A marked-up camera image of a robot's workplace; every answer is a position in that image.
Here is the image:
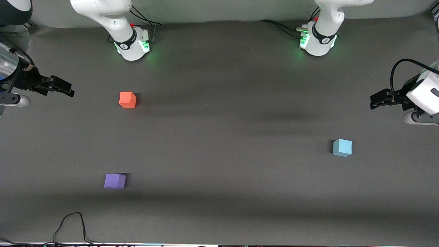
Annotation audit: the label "light blue foam block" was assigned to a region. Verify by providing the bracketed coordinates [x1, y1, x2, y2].
[333, 139, 353, 157]

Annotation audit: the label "orange foam block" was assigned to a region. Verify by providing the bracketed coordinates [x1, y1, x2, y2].
[118, 92, 137, 109]

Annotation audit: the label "purple foam block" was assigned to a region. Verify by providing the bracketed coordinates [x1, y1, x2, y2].
[104, 174, 126, 189]

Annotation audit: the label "dark grey table mat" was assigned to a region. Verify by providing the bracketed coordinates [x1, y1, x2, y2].
[0, 13, 439, 246]

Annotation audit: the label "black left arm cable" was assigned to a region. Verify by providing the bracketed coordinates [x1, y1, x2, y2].
[390, 58, 439, 100]

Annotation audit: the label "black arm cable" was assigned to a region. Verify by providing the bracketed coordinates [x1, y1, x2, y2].
[0, 41, 35, 69]
[390, 58, 439, 100]

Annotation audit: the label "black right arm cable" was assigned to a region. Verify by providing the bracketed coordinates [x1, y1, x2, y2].
[0, 41, 35, 69]

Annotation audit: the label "black right base cables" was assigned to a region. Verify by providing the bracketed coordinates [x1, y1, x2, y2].
[108, 5, 162, 44]

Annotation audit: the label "thin black looped cable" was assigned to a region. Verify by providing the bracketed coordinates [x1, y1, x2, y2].
[0, 212, 131, 247]

